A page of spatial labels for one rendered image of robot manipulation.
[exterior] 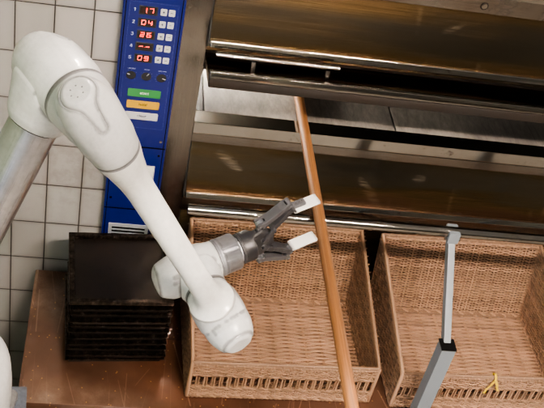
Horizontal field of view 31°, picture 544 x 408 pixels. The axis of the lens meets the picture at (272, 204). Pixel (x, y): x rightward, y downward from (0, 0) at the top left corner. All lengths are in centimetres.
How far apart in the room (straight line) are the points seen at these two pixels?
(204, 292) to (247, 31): 85
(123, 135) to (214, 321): 50
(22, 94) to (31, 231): 122
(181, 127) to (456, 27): 81
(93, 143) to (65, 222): 127
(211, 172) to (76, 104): 120
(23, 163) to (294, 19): 96
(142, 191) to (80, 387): 101
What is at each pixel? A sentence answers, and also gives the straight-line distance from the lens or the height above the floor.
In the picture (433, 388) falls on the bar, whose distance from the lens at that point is 278.
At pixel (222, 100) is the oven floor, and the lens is 291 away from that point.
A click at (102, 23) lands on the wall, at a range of 263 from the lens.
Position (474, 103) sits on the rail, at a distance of 271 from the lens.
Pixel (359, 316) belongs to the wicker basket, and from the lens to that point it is 305.
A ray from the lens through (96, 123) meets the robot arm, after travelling 177.
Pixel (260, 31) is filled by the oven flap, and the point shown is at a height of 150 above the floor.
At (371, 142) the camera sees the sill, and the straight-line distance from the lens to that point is 290.
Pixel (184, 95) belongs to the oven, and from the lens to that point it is 275.
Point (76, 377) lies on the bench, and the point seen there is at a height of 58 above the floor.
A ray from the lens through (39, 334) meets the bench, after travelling 297.
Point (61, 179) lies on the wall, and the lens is 294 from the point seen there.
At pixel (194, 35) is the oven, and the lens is 264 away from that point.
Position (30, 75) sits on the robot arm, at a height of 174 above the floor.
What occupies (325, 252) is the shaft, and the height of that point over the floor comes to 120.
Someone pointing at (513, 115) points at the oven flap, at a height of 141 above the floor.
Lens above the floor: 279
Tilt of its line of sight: 39 degrees down
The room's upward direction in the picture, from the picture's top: 13 degrees clockwise
